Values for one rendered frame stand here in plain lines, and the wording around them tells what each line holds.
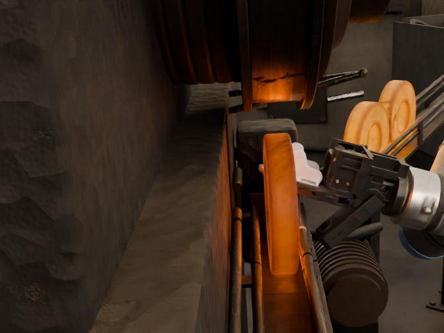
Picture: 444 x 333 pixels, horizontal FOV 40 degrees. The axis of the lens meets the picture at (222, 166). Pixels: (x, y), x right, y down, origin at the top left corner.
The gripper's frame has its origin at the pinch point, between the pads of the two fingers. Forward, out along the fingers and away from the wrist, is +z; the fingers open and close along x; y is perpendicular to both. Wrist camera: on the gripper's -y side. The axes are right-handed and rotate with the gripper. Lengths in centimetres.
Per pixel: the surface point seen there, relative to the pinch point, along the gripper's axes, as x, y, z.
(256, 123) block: -11.5, 4.5, 2.4
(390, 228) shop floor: -144, -55, -74
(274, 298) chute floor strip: 20.8, -8.6, -2.8
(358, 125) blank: -25.8, 5.6, -17.5
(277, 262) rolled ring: 20.4, -4.0, -1.9
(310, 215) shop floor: -161, -65, -44
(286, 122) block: -10.9, 6.0, -2.2
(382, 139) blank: -33.8, 2.6, -25.2
